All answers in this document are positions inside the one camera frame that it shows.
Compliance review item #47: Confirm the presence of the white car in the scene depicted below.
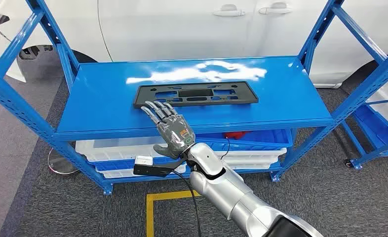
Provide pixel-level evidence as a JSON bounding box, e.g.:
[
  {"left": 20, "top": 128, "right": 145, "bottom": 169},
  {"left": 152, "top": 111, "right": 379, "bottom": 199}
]
[{"left": 0, "top": 0, "right": 388, "bottom": 89}]

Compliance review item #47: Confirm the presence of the red plastic part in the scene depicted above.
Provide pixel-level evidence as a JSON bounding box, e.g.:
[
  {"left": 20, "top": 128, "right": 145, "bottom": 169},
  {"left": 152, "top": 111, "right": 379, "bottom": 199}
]
[{"left": 223, "top": 131, "right": 252, "bottom": 141}]

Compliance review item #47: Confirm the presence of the blue wheeled shelf rack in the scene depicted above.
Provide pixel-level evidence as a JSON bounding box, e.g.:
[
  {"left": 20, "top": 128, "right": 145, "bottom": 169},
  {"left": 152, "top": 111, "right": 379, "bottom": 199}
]
[{"left": 341, "top": 98, "right": 388, "bottom": 171}]

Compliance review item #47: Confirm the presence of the white car door handle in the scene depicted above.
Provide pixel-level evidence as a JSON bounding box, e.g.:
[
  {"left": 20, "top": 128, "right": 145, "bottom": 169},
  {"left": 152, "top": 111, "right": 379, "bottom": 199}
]
[
  {"left": 212, "top": 4, "right": 246, "bottom": 17},
  {"left": 258, "top": 2, "right": 293, "bottom": 15}
]

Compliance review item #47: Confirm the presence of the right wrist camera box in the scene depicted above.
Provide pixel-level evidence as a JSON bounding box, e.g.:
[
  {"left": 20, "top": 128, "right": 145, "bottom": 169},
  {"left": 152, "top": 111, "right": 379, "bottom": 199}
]
[{"left": 133, "top": 156, "right": 186, "bottom": 178}]

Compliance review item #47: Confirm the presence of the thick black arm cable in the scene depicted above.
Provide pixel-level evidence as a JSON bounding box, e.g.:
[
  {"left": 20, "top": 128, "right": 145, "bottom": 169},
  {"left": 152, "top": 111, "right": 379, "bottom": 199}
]
[{"left": 171, "top": 170, "right": 203, "bottom": 237}]

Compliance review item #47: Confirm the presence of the blue plastic bin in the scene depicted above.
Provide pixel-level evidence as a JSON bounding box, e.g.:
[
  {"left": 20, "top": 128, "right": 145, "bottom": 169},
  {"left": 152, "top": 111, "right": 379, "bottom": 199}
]
[
  {"left": 90, "top": 156, "right": 188, "bottom": 172},
  {"left": 194, "top": 129, "right": 293, "bottom": 152}
]

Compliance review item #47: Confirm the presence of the black stanchion with chrome base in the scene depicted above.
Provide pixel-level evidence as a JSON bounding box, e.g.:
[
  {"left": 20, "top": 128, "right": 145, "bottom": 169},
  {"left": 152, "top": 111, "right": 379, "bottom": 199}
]
[{"left": 47, "top": 147, "right": 81, "bottom": 176}]

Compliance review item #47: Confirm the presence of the black plastic panel part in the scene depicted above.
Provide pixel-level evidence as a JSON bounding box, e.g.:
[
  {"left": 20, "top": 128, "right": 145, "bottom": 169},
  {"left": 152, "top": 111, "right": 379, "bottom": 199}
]
[{"left": 132, "top": 80, "right": 259, "bottom": 109}]

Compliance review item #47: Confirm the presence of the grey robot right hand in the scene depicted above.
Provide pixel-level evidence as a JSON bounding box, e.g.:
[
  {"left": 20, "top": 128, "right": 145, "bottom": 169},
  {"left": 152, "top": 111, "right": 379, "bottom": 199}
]
[{"left": 140, "top": 100, "right": 196, "bottom": 160}]

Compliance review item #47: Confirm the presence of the blue metal shelf rack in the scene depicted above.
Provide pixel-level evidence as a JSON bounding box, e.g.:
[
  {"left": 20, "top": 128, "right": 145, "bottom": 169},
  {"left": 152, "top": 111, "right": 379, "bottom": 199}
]
[{"left": 0, "top": 0, "right": 388, "bottom": 196}]

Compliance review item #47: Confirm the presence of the thin black wire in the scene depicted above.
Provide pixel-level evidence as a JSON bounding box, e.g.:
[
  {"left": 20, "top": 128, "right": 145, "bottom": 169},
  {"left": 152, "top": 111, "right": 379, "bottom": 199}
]
[{"left": 219, "top": 136, "right": 231, "bottom": 161}]

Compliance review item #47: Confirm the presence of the yellow floor tape square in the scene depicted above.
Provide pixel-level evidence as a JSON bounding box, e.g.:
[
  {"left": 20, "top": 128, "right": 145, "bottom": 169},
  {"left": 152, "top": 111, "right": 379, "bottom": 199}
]
[{"left": 146, "top": 190, "right": 201, "bottom": 237}]

